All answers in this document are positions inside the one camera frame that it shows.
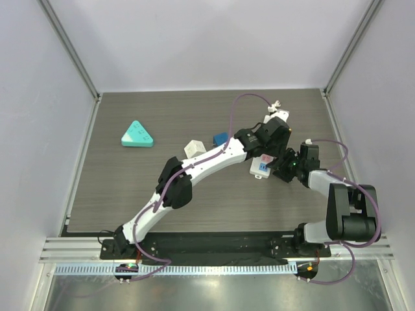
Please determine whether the small pink cube plug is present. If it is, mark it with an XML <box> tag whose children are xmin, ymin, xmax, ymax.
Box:
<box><xmin>261</xmin><ymin>154</ymin><xmax>274</xmax><ymax>164</ymax></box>

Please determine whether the blue cube socket plug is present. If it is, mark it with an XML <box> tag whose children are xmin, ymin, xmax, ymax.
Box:
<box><xmin>213</xmin><ymin>132</ymin><xmax>229</xmax><ymax>147</ymax></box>

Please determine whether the white cube socket plug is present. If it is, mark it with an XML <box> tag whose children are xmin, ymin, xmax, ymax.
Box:
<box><xmin>184</xmin><ymin>140</ymin><xmax>206</xmax><ymax>159</ymax></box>

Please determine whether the teal triangular socket base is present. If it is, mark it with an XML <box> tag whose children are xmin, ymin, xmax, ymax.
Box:
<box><xmin>121</xmin><ymin>121</ymin><xmax>154</xmax><ymax>148</ymax></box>

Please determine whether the white power strip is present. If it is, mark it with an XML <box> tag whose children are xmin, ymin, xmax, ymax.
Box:
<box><xmin>250</xmin><ymin>156</ymin><xmax>271</xmax><ymax>179</ymax></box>

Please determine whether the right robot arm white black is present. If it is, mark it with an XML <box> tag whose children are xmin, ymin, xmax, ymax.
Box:
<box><xmin>267</xmin><ymin>143</ymin><xmax>381</xmax><ymax>257</ymax></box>

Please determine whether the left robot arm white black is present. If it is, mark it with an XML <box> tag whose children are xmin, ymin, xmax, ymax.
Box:
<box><xmin>113</xmin><ymin>115</ymin><xmax>292</xmax><ymax>259</ymax></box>

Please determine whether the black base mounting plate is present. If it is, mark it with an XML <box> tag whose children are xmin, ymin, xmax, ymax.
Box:
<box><xmin>99</xmin><ymin>231</ymin><xmax>331</xmax><ymax>260</ymax></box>

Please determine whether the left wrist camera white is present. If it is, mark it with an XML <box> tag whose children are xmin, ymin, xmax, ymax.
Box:
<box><xmin>263</xmin><ymin>100</ymin><xmax>289</xmax><ymax>124</ymax></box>

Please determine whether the white slotted cable duct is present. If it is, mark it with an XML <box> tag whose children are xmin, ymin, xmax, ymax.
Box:
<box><xmin>54</xmin><ymin>262</ymin><xmax>298</xmax><ymax>277</ymax></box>

